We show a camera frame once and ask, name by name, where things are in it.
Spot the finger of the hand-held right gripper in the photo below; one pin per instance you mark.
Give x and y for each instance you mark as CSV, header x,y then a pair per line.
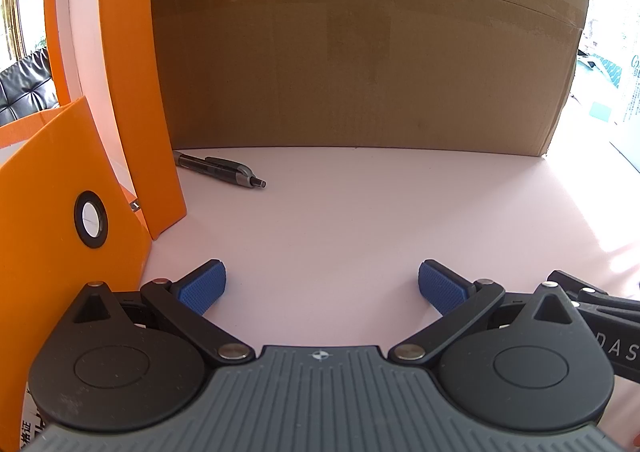
x,y
570,282
615,306

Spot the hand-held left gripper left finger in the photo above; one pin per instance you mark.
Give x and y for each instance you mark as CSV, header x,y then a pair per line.
x,y
202,286

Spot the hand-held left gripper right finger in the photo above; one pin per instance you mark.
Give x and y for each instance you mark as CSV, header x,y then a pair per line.
x,y
444,288

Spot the black grey pen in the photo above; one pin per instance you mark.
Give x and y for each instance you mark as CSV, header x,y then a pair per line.
x,y
220,167

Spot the orange storage box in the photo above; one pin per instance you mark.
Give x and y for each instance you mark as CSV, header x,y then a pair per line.
x,y
50,172

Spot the white teal carton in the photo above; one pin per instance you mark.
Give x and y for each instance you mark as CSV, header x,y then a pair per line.
x,y
631,102

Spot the brown cardboard box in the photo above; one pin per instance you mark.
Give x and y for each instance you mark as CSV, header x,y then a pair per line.
x,y
360,62

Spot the black leather sofa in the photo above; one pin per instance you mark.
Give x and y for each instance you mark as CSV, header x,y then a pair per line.
x,y
25,87

